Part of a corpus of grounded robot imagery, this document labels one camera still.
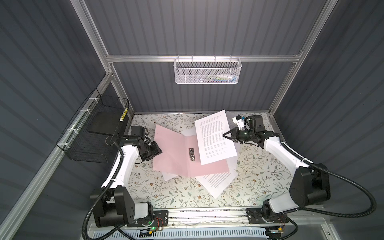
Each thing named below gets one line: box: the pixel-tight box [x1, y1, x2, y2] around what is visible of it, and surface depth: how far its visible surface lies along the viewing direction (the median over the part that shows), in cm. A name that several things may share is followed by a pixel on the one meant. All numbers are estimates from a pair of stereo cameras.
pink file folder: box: [153, 124, 230, 178], surface depth 93 cm
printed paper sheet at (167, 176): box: [161, 171, 179, 182], surface depth 90 cm
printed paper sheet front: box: [195, 156, 239, 199], surface depth 88 cm
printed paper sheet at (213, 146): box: [194, 109, 238, 166], surface depth 86 cm
